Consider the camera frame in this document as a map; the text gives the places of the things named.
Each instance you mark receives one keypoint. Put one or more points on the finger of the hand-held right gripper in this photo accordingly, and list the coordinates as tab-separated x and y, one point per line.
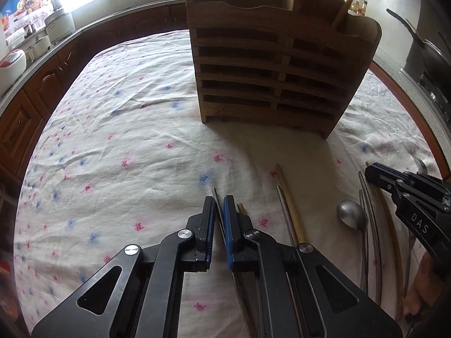
384	182
430	181

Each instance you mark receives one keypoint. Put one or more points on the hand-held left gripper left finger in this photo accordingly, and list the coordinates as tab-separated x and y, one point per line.
210	225

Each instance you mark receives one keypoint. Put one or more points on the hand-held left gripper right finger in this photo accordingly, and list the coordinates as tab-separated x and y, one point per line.
229	232

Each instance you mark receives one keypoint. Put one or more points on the metal chopstick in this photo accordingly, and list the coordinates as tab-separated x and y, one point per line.
286	214
217	211
373	218

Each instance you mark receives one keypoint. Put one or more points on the metal spoon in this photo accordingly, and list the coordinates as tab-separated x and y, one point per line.
351	214

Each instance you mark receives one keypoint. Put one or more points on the wooden utensil holder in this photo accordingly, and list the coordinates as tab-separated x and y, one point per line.
246	77

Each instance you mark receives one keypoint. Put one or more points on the person's right hand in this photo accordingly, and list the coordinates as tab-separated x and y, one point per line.
422	288

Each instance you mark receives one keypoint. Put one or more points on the gas stove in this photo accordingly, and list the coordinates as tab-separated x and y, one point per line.
437	91

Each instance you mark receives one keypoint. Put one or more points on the black wok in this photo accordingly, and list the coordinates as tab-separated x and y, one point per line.
430	56

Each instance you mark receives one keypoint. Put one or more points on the floral white tablecloth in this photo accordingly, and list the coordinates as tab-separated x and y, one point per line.
123	130

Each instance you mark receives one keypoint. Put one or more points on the condiment bottles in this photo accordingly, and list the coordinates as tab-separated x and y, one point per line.
359	5

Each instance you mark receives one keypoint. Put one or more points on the small white appliance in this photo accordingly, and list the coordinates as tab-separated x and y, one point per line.
37	45

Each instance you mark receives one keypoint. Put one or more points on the pink white rice cooker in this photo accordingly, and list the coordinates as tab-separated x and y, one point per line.
12	67

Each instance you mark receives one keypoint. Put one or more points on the fruit wall poster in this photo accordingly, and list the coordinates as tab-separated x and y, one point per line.
24	0

